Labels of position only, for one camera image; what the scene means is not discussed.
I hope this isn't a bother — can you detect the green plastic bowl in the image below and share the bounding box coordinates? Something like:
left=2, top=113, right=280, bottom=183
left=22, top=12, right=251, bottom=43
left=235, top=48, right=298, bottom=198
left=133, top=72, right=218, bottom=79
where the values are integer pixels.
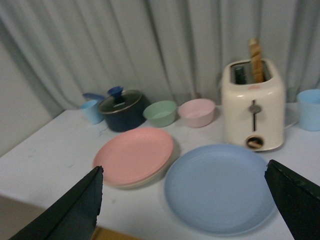
left=143, top=100, right=177, bottom=128

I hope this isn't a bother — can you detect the light blue plastic plate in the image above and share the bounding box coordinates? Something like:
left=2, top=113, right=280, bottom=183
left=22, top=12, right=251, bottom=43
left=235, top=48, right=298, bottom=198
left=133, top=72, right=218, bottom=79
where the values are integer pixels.
left=164, top=144, right=276, bottom=236

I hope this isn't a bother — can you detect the pink plastic plate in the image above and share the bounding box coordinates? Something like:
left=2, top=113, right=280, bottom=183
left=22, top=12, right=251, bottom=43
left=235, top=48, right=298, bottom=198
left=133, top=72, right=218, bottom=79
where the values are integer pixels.
left=92, top=127, right=174, bottom=188

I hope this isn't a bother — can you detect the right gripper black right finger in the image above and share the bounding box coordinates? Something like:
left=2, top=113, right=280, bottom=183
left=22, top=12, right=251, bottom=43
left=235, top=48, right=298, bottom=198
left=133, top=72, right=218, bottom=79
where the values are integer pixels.
left=264, top=159, right=320, bottom=240

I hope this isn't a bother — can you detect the toast slice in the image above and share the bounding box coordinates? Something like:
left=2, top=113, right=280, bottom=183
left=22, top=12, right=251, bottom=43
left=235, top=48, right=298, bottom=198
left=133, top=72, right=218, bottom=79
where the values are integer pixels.
left=248, top=38, right=264, bottom=83

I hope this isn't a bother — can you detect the light blue plastic cup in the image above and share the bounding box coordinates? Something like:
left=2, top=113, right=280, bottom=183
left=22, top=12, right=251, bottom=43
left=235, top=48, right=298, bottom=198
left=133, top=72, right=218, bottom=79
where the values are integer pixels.
left=80, top=100, right=104, bottom=125

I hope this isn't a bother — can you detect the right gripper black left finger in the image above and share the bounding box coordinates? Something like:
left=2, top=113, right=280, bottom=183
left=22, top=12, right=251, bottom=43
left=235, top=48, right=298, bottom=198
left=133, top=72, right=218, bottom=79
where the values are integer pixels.
left=11, top=166, right=103, bottom=240

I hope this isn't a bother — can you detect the glass lid blue knob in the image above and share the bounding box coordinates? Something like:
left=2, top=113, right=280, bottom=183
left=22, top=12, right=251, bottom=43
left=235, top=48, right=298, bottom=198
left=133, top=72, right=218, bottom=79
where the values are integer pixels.
left=98, top=86, right=143, bottom=114

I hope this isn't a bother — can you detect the cream toaster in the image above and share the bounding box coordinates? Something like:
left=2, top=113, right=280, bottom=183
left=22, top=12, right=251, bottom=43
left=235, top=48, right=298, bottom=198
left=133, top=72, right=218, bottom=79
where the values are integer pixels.
left=221, top=59, right=286, bottom=152

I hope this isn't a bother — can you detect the grey curtain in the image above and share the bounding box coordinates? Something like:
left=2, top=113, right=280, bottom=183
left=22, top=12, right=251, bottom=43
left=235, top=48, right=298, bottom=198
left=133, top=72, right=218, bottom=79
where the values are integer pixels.
left=0, top=0, right=320, bottom=117

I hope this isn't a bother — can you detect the pink plastic bowl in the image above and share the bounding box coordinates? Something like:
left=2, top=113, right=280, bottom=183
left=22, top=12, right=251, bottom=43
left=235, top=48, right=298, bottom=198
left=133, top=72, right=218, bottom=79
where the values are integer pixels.
left=178, top=98, right=216, bottom=128

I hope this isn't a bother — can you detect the dark blue saucepan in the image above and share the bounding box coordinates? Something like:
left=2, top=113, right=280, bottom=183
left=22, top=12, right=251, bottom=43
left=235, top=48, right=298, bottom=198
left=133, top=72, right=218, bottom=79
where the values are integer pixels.
left=83, top=93, right=150, bottom=132

